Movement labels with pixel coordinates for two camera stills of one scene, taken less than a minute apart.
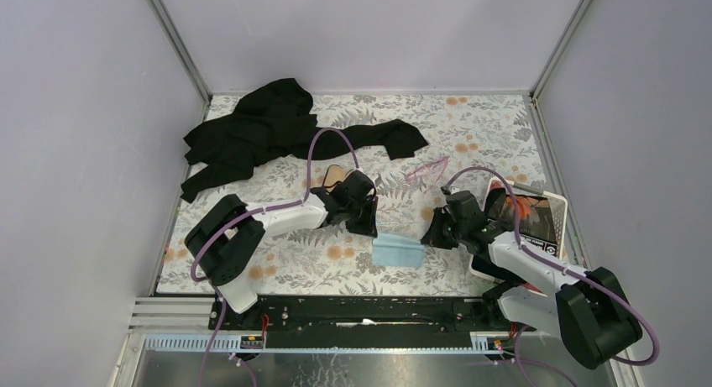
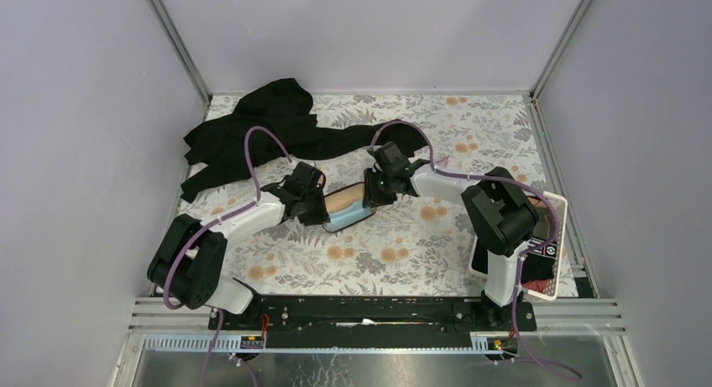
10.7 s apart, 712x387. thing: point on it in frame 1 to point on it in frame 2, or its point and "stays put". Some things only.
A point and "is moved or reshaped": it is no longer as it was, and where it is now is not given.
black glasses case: x=334 y=173 is moved or reshaped
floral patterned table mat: x=473 y=139 stays put
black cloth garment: x=274 y=120 stays put
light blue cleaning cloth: x=398 y=250 is moved or reshaped
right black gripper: x=432 y=237 to x=372 y=196
